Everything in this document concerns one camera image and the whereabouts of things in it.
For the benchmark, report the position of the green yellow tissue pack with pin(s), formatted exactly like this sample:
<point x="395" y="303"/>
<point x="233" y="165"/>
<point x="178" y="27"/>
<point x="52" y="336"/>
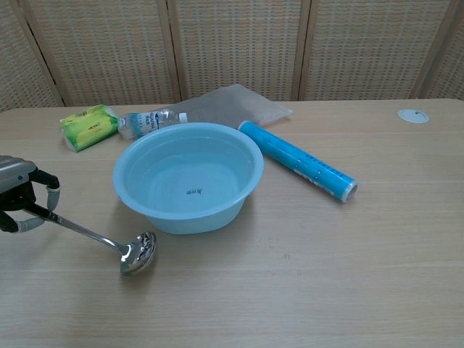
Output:
<point x="88" y="127"/>

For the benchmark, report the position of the blue cling film roll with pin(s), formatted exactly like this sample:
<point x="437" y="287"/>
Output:
<point x="301" y="163"/>

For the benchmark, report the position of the translucent grey plastic bag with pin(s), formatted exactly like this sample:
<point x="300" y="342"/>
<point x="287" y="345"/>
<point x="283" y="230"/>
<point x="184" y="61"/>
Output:
<point x="235" y="107"/>

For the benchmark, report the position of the clear plastic water bottle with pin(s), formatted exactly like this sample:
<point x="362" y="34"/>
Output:
<point x="145" y="123"/>

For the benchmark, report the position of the stainless steel ladle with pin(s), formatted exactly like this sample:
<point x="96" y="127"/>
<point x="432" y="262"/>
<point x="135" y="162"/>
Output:
<point x="139" y="253"/>

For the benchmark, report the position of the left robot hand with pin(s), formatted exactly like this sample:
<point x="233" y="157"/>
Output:
<point x="16" y="181"/>

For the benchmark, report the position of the woven rattan folding screen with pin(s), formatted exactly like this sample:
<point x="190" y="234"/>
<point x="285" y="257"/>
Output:
<point x="232" y="47"/>

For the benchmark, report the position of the light blue plastic basin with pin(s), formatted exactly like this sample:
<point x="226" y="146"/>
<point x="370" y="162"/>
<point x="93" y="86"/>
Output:
<point x="188" y="181"/>

